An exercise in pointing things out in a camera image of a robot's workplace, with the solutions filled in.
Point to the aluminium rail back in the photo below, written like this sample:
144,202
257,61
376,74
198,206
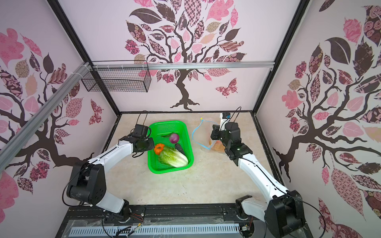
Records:
199,65

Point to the clear zip top bag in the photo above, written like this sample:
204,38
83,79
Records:
201,135

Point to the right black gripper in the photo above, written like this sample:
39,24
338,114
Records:
217,131

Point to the aluminium rail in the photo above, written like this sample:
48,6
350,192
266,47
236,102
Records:
12,148
199,65

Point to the brown potato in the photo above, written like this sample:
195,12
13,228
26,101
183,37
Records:
218,147

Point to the dark green cucumber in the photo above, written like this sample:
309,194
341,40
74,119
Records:
179,148

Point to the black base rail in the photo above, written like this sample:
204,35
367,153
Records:
175,214

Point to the orange small pumpkin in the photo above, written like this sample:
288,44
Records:
159,148

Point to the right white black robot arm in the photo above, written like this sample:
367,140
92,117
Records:
283,210

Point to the aluminium rail left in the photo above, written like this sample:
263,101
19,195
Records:
12,148

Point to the white slotted cable duct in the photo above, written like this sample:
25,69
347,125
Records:
152,230

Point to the napa cabbage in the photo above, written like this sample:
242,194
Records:
172,157

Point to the green plastic basket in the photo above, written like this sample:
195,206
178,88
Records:
160,133

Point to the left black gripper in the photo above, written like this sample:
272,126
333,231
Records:
151,145

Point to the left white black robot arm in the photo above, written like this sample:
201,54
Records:
88,179

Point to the black wire wall basket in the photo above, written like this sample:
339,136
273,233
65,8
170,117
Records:
118,76

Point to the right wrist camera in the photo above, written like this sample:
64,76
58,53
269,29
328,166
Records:
224,117

